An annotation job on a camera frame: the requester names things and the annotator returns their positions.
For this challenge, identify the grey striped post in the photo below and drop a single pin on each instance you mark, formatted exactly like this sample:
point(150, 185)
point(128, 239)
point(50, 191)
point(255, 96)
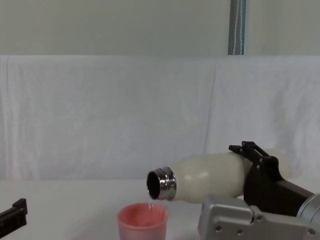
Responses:
point(236, 27)

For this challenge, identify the pink cup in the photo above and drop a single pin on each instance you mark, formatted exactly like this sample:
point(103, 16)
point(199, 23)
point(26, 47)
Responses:
point(142, 226)

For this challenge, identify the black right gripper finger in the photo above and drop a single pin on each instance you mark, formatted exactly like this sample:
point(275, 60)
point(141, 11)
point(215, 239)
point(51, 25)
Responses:
point(250, 152)

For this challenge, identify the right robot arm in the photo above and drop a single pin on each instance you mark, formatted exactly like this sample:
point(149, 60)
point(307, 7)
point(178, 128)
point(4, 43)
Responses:
point(225, 220)

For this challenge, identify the white table cloth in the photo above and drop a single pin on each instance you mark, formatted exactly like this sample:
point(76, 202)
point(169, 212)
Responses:
point(75, 212)

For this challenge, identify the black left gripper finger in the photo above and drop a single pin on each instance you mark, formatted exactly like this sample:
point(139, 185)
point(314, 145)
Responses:
point(20, 212)

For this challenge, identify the cream vacuum bottle steel neck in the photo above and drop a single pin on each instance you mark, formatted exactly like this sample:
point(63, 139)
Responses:
point(212, 175)

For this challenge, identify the clear water stream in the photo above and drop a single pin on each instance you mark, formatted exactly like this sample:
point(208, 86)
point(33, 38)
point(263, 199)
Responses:
point(150, 203)

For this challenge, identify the white wrinkled backdrop cloth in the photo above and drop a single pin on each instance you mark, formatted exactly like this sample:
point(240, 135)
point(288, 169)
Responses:
point(125, 112)

